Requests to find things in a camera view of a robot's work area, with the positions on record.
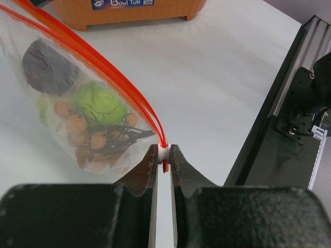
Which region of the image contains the white cable duct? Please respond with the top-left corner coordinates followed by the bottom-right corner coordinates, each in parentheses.
top-left (308, 126), bottom-right (330, 191)

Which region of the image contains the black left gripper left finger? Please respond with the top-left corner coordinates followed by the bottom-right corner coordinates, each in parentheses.
top-left (1, 145), bottom-right (158, 247)

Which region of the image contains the brown longan bunch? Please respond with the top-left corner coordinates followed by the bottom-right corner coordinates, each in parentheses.
top-left (53, 100), bottom-right (140, 171)

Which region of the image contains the red zip clear bag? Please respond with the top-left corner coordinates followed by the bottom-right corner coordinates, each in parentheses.
top-left (1, 1), bottom-right (170, 178)

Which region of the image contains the green fake cabbage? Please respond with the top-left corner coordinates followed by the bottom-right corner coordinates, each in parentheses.
top-left (72, 81), bottom-right (128, 127)

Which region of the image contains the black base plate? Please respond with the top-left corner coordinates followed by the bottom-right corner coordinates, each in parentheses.
top-left (224, 16), bottom-right (330, 189)

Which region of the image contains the orange plastic tub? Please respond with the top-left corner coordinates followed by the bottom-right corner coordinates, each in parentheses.
top-left (51, 1), bottom-right (206, 31)

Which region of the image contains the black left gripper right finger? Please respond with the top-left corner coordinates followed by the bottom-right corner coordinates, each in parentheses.
top-left (169, 145), bottom-right (330, 247)

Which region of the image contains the dark purple fake fruit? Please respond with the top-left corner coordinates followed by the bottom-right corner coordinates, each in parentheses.
top-left (22, 39), bottom-right (79, 96)

